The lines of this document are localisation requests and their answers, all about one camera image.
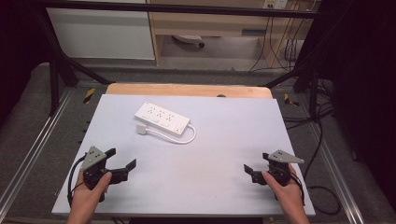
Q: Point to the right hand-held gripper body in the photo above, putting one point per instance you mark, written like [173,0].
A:
[281,161]

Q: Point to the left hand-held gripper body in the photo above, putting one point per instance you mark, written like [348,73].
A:
[92,158]

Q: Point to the white plug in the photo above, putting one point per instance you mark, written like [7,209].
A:
[141,129]

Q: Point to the white power strip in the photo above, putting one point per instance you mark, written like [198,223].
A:
[162,118]

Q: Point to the person's right hand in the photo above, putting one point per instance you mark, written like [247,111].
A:
[288,194]

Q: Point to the person's left hand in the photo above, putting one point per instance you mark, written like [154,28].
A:
[88,196]

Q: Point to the black curtain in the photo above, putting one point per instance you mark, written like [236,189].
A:
[364,93]
[15,53]

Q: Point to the white cabinet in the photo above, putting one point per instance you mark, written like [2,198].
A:
[99,32]

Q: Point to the office chair base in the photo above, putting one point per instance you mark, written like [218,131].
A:
[190,39]

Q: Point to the wooden desk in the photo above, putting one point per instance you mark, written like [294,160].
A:
[205,23]

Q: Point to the aluminium floor rail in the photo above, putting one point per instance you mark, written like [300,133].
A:
[34,146]
[337,174]

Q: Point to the white wall socket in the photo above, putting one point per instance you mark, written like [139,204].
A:
[275,3]

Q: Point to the black metal frame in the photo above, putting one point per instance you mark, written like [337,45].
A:
[174,8]

